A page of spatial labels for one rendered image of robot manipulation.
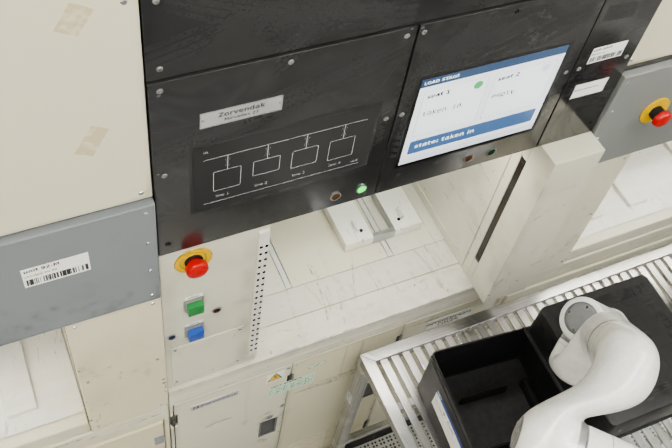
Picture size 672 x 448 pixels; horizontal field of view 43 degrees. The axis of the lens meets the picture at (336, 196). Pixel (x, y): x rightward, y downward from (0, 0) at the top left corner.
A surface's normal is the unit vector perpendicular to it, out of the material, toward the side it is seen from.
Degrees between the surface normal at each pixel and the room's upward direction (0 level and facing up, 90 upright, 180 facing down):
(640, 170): 0
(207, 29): 90
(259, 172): 90
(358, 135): 90
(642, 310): 0
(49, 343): 0
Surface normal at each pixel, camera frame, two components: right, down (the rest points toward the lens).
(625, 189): 0.12, -0.60
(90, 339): 0.40, 0.76
